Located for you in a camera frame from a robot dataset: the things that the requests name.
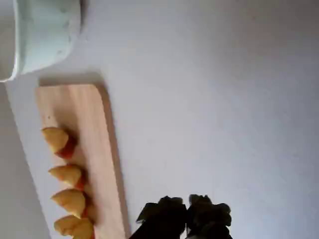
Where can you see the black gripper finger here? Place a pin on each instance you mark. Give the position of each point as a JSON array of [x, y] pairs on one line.
[[209, 219], [162, 219]]

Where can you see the yellow apple slice red skin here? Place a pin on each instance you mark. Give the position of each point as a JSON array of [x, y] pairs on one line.
[[72, 227], [56, 139], [69, 201], [67, 174]]

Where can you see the light wooden cutting board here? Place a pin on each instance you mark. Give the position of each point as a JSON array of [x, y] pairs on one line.
[[94, 149]]

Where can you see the white ceramic bowl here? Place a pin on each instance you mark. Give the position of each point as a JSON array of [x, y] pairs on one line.
[[45, 37]]

